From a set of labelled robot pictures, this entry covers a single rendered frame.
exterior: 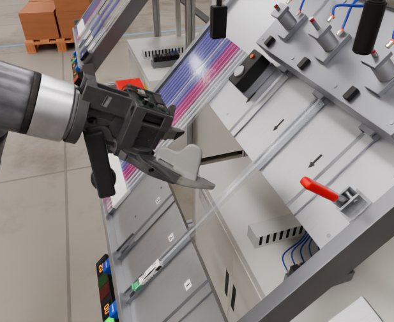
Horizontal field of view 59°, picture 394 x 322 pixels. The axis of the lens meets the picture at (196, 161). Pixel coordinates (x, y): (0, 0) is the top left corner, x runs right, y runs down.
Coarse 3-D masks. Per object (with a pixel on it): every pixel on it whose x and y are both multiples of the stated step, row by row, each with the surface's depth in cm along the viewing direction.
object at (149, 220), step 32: (160, 192) 77; (128, 224) 80; (160, 224) 72; (128, 256) 75; (192, 256) 61; (128, 288) 69; (160, 288) 64; (192, 288) 58; (160, 320) 60; (192, 320) 55; (224, 320) 51
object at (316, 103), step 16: (304, 112) 55; (288, 128) 56; (272, 144) 57; (256, 160) 58; (240, 176) 60; (224, 192) 61; (208, 208) 62; (192, 224) 63; (176, 240) 64; (160, 256) 66
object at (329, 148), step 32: (256, 0) 82; (256, 32) 76; (224, 96) 75; (256, 96) 67; (288, 96) 61; (256, 128) 64; (320, 128) 53; (352, 128) 49; (288, 160) 55; (320, 160) 51; (352, 160) 47; (384, 160) 44; (288, 192) 53; (384, 192) 43; (320, 224) 47
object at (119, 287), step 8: (104, 200) 90; (104, 208) 87; (104, 216) 85; (104, 224) 84; (112, 224) 85; (112, 232) 82; (112, 240) 80; (112, 248) 78; (112, 256) 76; (112, 264) 74; (120, 264) 75; (112, 272) 73; (120, 272) 73; (112, 280) 71; (120, 280) 71; (120, 288) 70; (120, 296) 68; (120, 304) 66; (128, 304) 68; (120, 312) 65; (128, 312) 66; (120, 320) 64; (128, 320) 65
